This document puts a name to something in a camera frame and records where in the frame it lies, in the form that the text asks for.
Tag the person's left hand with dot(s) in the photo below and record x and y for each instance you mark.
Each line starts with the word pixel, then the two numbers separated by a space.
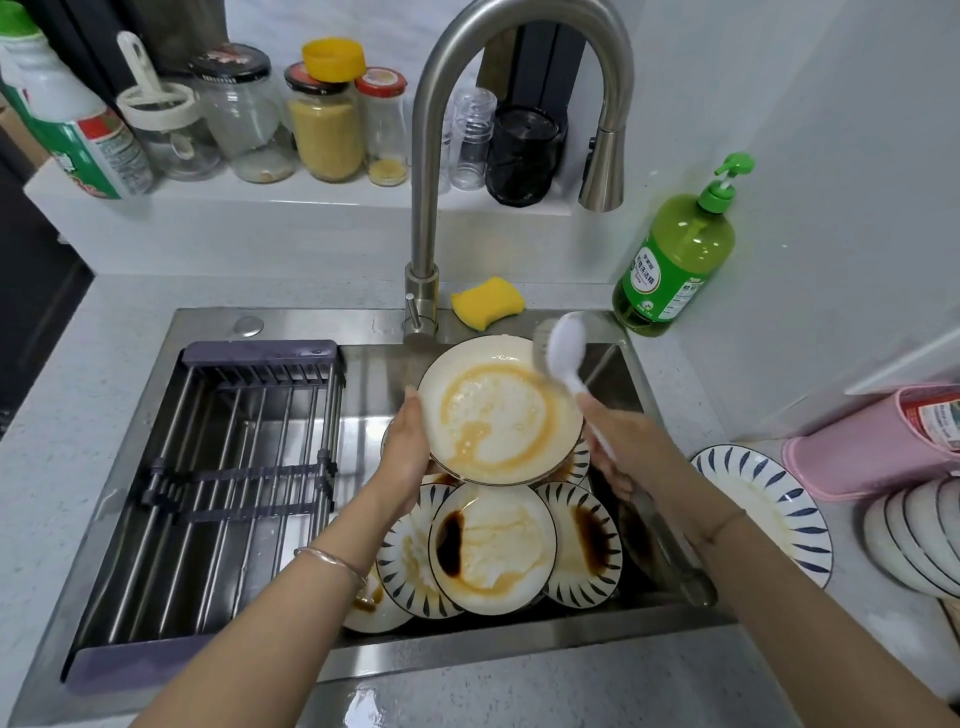
pixel 399 465

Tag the person's right hand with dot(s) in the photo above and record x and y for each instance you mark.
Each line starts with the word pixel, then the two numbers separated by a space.
pixel 645 457

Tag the person's right thumb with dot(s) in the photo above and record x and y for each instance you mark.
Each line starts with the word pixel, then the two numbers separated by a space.
pixel 596 416

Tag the person's left thumb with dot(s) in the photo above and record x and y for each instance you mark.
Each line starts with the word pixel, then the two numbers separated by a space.
pixel 415 420

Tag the cream plate with orange sauce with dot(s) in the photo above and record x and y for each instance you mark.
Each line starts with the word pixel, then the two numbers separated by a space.
pixel 499 412

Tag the person's right forearm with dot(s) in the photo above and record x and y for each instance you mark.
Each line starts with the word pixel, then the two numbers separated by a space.
pixel 795 622

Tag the person's left forearm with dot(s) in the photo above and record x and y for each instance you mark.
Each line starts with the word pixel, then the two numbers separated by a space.
pixel 300 607

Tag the blue striped dirty plate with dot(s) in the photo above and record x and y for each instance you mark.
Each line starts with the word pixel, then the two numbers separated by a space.
pixel 589 547
pixel 579 463
pixel 405 570

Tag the stainless steel sink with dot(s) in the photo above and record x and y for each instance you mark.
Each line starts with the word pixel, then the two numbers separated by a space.
pixel 375 375

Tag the yellow sponge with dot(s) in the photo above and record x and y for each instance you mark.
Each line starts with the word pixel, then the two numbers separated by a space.
pixel 487 302

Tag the cream plate with dark sauce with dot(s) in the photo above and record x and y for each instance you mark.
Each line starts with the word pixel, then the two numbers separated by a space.
pixel 495 551

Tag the thin wrist band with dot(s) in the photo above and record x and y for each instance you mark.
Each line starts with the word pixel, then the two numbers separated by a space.
pixel 724 523

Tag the green dish soap pump bottle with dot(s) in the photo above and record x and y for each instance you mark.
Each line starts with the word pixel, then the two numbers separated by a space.
pixel 675 262

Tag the round steel sink cap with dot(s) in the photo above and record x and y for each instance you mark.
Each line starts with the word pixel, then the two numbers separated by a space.
pixel 248 325

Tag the cream dirty plate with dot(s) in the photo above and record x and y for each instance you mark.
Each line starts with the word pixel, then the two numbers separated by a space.
pixel 379 611

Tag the steel drain rack purple ends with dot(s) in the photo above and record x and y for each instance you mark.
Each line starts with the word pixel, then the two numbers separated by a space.
pixel 225 465

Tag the pink plastic container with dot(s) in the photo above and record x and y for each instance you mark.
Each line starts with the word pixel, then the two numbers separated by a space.
pixel 855 450

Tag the clear plastic bottle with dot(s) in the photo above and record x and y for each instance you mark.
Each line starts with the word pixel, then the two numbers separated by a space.
pixel 472 135

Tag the glass jar with red lid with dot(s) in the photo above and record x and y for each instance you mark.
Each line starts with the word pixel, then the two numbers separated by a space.
pixel 384 127

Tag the jar of yellow grains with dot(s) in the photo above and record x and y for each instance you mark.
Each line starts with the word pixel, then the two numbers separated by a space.
pixel 326 135

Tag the white ceramic bowl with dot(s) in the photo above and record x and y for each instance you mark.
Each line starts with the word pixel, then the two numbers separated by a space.
pixel 951 506
pixel 926 517
pixel 881 547
pixel 904 525

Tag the red white labelled packet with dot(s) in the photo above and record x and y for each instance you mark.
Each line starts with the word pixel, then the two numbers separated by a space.
pixel 937 420

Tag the glass jar with black lid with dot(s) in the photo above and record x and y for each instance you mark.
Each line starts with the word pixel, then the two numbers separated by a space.
pixel 247 120

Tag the yellow plastic cap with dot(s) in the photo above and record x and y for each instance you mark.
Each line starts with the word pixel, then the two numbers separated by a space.
pixel 334 60

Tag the glass jar with white spoon lid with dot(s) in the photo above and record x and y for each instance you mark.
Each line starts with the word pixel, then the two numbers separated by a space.
pixel 169 135

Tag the steel gooseneck faucet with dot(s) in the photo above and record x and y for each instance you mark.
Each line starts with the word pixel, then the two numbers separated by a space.
pixel 517 19

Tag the green white cleaner bottle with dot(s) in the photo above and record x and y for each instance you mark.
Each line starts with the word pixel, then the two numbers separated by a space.
pixel 75 127

